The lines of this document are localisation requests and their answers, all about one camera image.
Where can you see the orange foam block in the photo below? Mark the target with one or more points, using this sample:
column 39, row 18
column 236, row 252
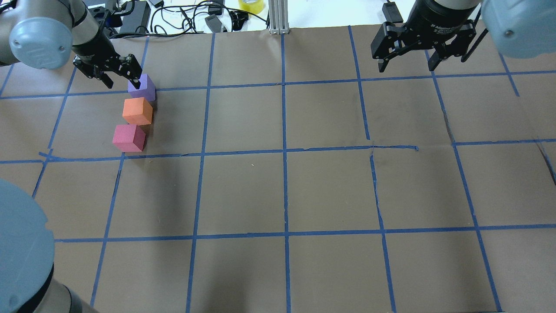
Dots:
column 137, row 111

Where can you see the pink foam block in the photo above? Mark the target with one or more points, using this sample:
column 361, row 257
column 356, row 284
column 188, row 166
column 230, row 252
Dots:
column 129, row 138

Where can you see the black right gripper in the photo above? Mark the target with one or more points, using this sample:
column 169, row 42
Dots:
column 435, row 21

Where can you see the purple foam block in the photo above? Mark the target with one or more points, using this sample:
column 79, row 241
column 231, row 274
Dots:
column 146, row 89

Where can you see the black power adapter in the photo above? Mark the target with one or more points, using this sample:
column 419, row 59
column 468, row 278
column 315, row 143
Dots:
column 137, row 20

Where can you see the small black adapter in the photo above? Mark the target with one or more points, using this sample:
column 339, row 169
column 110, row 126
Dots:
column 391, row 12

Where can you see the aluminium frame post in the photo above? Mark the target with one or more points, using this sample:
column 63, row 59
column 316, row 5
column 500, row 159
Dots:
column 278, row 22

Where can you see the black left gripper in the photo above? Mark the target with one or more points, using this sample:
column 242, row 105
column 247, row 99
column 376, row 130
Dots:
column 94, row 48

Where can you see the yellow tape roll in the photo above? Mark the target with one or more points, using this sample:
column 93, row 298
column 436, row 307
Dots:
column 251, row 6

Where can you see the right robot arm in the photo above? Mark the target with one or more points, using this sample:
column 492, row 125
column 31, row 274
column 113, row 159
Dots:
column 520, row 29

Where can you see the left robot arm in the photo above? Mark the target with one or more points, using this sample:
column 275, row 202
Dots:
column 42, row 34

